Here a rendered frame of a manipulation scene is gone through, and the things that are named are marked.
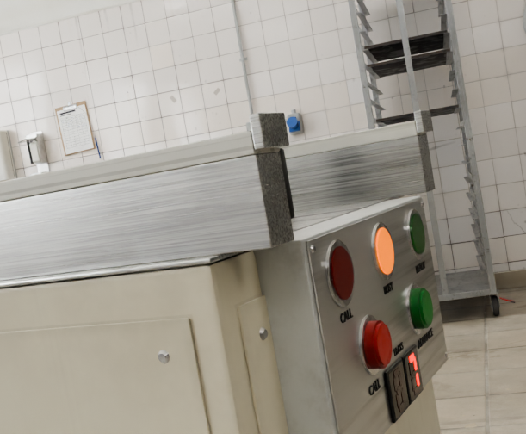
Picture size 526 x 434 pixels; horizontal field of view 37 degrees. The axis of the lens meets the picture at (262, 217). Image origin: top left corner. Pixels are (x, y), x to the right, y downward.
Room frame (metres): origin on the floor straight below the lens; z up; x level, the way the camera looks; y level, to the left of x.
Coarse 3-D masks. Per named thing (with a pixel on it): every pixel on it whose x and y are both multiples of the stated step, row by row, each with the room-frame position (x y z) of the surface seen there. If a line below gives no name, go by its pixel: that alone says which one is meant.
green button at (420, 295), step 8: (416, 288) 0.57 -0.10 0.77; (424, 288) 0.58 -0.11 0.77; (416, 296) 0.56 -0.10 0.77; (424, 296) 0.57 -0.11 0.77; (416, 304) 0.56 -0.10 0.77; (424, 304) 0.56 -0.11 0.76; (416, 312) 0.56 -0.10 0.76; (424, 312) 0.56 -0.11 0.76; (432, 312) 0.58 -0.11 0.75; (416, 320) 0.56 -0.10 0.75; (424, 320) 0.56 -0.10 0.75
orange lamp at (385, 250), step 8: (384, 232) 0.53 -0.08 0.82; (376, 240) 0.52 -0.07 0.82; (384, 240) 0.53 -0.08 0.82; (384, 248) 0.53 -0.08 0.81; (392, 248) 0.54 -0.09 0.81; (384, 256) 0.52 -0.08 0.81; (392, 256) 0.54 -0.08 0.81; (384, 264) 0.52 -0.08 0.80; (392, 264) 0.54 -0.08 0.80; (384, 272) 0.52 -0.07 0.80
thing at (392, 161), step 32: (384, 128) 0.66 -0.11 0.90; (416, 128) 0.65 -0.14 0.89; (288, 160) 0.70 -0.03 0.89; (320, 160) 0.69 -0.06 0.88; (352, 160) 0.67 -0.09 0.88; (384, 160) 0.66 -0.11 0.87; (416, 160) 0.65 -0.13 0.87; (320, 192) 0.69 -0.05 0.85; (352, 192) 0.68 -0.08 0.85; (384, 192) 0.66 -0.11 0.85; (416, 192) 0.65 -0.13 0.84
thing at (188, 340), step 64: (0, 320) 0.47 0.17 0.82; (64, 320) 0.45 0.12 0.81; (128, 320) 0.42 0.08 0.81; (192, 320) 0.40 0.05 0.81; (256, 320) 0.43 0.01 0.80; (0, 384) 0.47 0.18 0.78; (64, 384) 0.45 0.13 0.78; (128, 384) 0.43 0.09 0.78; (192, 384) 0.41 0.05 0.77; (256, 384) 0.41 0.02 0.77
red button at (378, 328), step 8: (376, 320) 0.48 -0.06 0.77; (368, 328) 0.48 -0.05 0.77; (376, 328) 0.48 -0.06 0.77; (384, 328) 0.48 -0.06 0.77; (368, 336) 0.47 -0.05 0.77; (376, 336) 0.47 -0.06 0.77; (384, 336) 0.48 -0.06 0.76; (368, 344) 0.47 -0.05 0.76; (376, 344) 0.47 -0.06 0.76; (384, 344) 0.48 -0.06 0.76; (368, 352) 0.47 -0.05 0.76; (376, 352) 0.47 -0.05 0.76; (384, 352) 0.48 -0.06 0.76; (368, 360) 0.47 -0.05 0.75; (376, 360) 0.47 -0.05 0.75; (384, 360) 0.48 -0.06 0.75; (376, 368) 0.48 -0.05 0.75; (384, 368) 0.48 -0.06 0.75
